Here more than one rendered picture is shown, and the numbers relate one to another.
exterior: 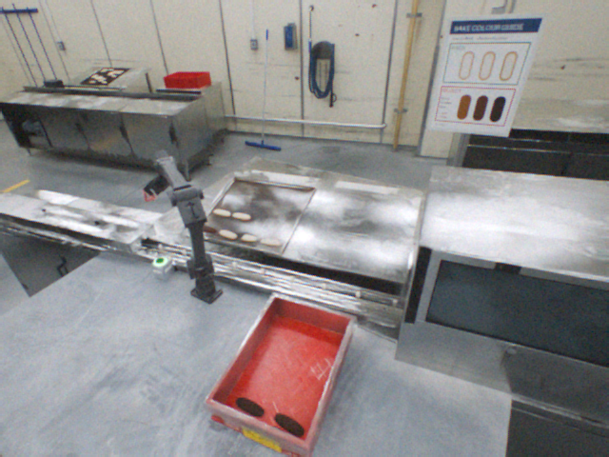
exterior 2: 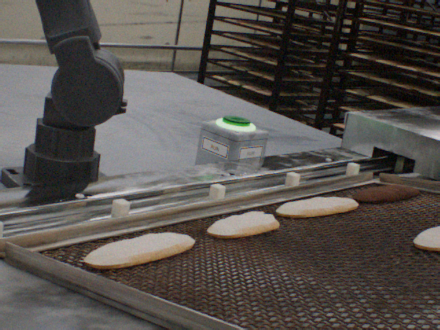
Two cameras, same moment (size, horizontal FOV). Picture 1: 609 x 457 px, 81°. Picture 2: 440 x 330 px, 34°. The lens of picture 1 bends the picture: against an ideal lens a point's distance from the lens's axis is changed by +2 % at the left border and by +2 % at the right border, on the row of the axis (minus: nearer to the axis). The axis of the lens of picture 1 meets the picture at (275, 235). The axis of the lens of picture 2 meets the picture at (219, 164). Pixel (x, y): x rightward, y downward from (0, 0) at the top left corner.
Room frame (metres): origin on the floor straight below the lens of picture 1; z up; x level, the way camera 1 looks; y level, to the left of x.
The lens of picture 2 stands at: (1.50, -0.44, 1.11)
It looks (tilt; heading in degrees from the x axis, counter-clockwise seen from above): 15 degrees down; 105
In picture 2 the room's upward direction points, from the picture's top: 10 degrees clockwise
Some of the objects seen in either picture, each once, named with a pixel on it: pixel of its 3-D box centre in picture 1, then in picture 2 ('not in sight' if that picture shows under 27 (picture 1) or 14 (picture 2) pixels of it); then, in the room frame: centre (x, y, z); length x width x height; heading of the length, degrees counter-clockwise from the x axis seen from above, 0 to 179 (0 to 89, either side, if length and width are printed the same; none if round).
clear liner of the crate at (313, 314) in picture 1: (287, 364); not in sight; (0.70, -0.01, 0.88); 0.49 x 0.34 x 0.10; 152
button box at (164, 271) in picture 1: (164, 270); (230, 163); (1.26, 0.53, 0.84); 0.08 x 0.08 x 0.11; 64
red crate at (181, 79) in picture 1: (187, 79); not in sight; (5.02, 0.98, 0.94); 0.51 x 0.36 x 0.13; 68
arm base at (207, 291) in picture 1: (205, 286); (62, 156); (1.11, 0.31, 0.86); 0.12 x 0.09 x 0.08; 54
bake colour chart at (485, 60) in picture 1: (479, 79); not in sight; (1.54, -0.89, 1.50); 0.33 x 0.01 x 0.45; 58
